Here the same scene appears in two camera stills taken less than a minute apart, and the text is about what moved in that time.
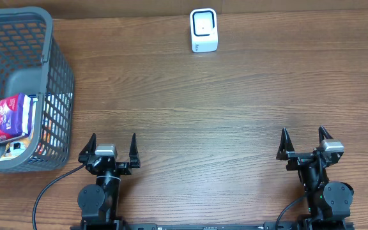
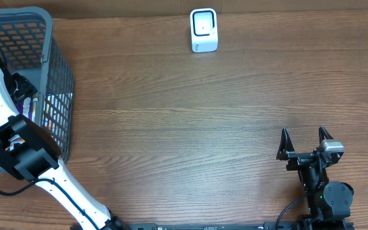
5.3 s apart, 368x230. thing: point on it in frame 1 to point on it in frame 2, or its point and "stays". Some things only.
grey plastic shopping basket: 19,53 stays
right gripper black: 285,151 stays
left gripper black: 126,168 to 26,88
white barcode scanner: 204,30 stays
